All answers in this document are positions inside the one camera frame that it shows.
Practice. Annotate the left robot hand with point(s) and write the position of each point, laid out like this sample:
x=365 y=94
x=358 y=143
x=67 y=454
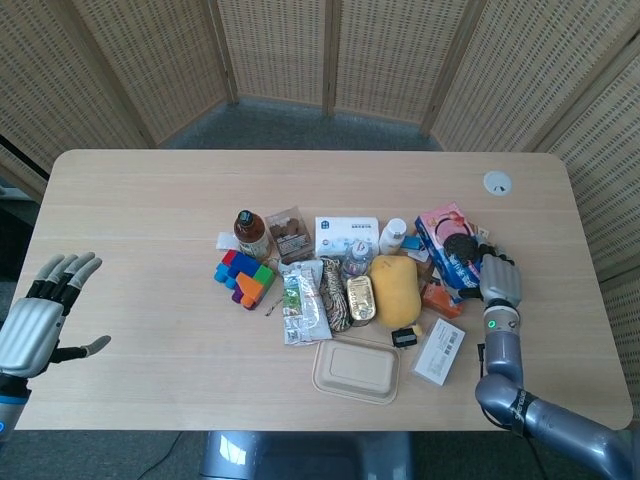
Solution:
x=27 y=335

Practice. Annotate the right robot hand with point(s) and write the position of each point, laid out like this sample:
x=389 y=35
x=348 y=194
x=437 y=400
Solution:
x=500 y=280

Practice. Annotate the pink and blue cookie box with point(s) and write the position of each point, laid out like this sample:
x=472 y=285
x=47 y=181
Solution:
x=445 y=235

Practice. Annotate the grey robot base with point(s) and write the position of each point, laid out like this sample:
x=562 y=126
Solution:
x=300 y=457

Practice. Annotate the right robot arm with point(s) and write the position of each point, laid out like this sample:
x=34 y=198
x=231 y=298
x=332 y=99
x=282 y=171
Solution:
x=502 y=350

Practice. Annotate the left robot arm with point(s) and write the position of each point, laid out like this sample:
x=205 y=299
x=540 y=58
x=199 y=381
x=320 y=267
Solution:
x=10 y=405

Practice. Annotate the orange snack packet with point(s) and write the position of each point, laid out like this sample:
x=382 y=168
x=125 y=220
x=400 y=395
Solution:
x=440 y=300

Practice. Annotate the white box with barcode label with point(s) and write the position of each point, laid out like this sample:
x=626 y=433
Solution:
x=440 y=350

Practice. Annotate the small blue card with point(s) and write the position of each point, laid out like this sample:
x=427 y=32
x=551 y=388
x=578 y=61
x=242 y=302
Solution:
x=412 y=243

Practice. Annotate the yellow plush toy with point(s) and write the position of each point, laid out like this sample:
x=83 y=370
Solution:
x=395 y=290

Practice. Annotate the black binder clip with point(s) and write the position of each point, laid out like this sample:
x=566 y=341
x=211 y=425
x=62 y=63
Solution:
x=404 y=337

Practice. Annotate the white pill bottle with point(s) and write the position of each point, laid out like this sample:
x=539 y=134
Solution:
x=392 y=237

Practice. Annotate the gold rectangular tin can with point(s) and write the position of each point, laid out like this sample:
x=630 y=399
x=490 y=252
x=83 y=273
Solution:
x=361 y=300

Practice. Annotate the small clear water bottle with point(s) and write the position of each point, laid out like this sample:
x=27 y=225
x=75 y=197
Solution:
x=356 y=260

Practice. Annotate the white tissue pack blue print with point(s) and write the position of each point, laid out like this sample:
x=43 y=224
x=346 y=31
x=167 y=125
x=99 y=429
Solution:
x=345 y=232

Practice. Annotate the patterned snack bag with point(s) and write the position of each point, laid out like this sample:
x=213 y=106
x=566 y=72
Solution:
x=335 y=295

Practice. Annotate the beige pulp lunch box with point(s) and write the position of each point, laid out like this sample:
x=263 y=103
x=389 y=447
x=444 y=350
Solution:
x=357 y=370

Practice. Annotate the white green snack bag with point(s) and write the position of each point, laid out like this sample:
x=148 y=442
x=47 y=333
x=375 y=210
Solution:
x=302 y=305

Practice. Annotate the clear box of brown snacks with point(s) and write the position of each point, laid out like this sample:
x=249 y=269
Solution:
x=287 y=232

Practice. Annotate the white paper slip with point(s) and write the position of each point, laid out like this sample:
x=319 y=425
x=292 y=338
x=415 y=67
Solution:
x=226 y=240

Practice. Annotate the colourful toy building blocks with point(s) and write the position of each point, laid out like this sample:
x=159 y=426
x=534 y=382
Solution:
x=245 y=280

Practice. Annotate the thin metal hair clip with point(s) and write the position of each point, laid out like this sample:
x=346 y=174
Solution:
x=274 y=307

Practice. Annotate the brown tea bottle green label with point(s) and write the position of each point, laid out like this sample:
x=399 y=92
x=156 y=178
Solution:
x=250 y=235

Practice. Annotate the woven folding screen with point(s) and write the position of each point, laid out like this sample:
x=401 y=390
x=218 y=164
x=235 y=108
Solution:
x=280 y=50

